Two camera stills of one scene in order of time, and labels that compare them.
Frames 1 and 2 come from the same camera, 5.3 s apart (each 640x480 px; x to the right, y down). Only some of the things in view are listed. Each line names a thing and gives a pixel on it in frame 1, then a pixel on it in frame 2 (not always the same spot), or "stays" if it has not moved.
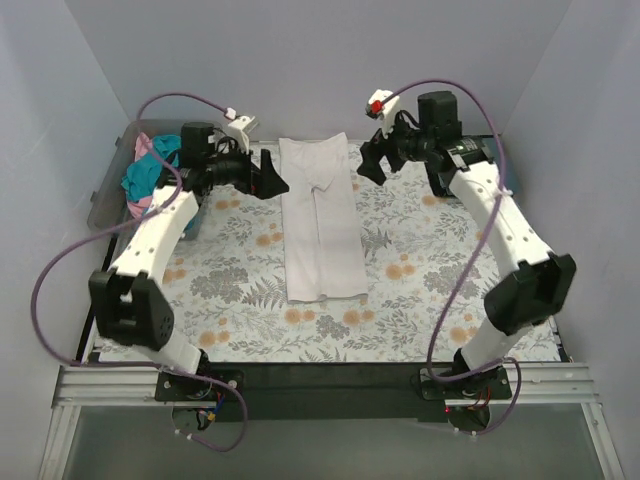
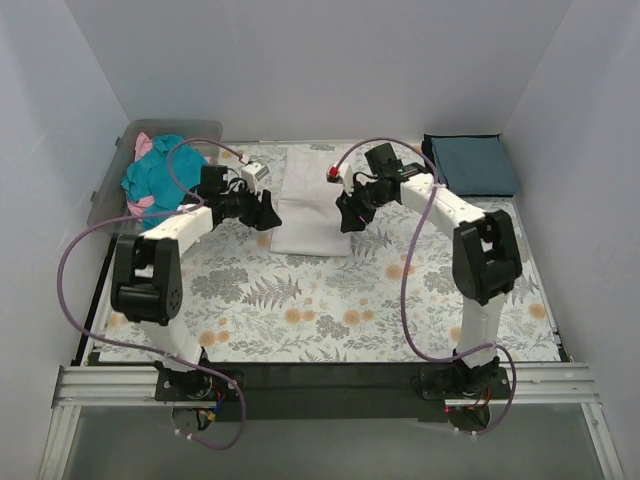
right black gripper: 388,151 → 358,201
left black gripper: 256,175 → 256,209
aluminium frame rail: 79,386 stays
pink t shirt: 139,207 stays
